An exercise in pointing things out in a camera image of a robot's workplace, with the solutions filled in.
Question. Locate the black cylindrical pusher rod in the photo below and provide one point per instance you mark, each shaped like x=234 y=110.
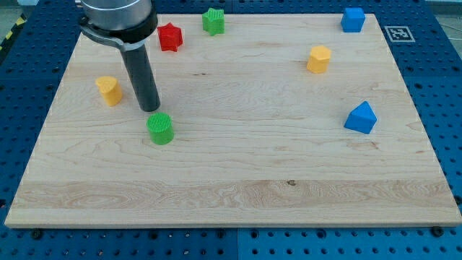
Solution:
x=142 y=80

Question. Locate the green cylinder block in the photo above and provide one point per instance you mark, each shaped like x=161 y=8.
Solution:
x=160 y=128

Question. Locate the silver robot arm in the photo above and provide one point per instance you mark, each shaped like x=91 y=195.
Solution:
x=125 y=25

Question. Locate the red star block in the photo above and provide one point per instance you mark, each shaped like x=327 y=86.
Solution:
x=170 y=37

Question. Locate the yellow heart block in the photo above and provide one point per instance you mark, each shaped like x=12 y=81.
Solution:
x=109 y=89

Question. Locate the green star block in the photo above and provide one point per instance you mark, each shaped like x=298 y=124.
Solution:
x=213 y=21

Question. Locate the wooden board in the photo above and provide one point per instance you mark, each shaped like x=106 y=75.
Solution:
x=259 y=141

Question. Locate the yellow hexagon block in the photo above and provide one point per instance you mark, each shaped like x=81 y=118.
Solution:
x=319 y=59

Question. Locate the blue cube block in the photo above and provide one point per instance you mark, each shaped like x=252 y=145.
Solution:
x=353 y=19

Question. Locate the blue triangular prism block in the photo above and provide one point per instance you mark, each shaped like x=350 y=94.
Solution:
x=361 y=119

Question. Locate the white fiducial marker tag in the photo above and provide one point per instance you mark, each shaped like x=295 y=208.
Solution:
x=399 y=34

